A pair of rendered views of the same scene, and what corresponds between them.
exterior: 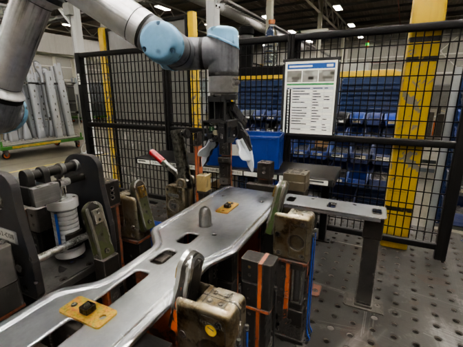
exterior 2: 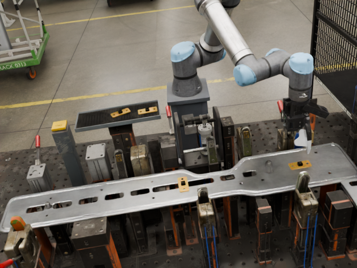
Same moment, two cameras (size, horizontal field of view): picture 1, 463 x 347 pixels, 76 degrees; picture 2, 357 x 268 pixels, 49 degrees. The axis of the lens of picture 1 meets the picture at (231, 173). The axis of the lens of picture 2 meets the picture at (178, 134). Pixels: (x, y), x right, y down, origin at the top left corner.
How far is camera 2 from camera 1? 110 cm
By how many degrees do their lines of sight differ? 59
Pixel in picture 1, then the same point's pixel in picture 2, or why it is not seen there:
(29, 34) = not seen: hidden behind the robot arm
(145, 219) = (245, 150)
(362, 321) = not seen: outside the picture
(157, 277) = (213, 185)
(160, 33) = (238, 74)
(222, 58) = (291, 80)
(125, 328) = (185, 197)
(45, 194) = (189, 130)
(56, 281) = (193, 162)
